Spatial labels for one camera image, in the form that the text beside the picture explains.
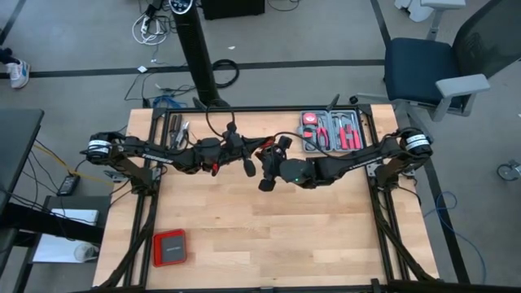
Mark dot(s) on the black side stand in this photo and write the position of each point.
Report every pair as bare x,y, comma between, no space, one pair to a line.
61,219

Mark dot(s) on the small red clip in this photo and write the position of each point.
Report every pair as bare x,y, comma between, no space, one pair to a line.
214,168

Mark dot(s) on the black power adapter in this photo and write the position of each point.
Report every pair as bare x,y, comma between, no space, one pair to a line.
68,185

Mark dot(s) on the black floor box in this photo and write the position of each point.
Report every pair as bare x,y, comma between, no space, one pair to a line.
232,8

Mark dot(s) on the black pliers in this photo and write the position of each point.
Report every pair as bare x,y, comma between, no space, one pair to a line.
174,130

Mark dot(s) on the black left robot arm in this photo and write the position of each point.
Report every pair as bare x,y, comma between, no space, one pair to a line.
154,156

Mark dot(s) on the red-rimmed black box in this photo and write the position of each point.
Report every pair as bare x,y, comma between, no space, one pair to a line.
169,248

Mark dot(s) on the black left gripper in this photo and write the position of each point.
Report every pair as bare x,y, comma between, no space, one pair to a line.
236,146

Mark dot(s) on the red tape measure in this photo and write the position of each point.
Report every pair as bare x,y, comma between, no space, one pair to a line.
310,118

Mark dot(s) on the grey hammer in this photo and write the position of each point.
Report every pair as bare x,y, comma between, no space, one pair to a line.
338,118

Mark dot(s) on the clear plastic cup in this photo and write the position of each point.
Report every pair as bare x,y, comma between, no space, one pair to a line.
85,252

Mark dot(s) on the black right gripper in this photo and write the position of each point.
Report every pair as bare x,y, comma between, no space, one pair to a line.
273,167

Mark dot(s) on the black desk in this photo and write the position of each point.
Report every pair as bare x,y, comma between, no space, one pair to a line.
18,154

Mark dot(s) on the white sneaker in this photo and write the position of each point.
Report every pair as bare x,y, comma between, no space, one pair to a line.
18,74

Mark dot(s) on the grey tool kit case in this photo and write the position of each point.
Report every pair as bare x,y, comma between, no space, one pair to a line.
327,118

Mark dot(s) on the small white floor plug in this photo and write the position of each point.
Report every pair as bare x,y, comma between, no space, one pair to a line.
142,69

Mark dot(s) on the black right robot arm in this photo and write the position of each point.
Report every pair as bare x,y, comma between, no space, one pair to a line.
354,160

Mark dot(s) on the white chair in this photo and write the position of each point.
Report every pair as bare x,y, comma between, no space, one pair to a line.
435,6

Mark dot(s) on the red utility knife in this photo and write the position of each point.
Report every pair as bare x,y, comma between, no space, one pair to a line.
309,133

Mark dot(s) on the black tower fan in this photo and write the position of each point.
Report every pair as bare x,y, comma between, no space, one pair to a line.
197,53

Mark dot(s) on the white paper sheet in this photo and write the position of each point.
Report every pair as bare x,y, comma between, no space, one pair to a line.
61,248

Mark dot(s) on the grey caster wheel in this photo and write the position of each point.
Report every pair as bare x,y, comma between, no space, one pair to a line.
509,171

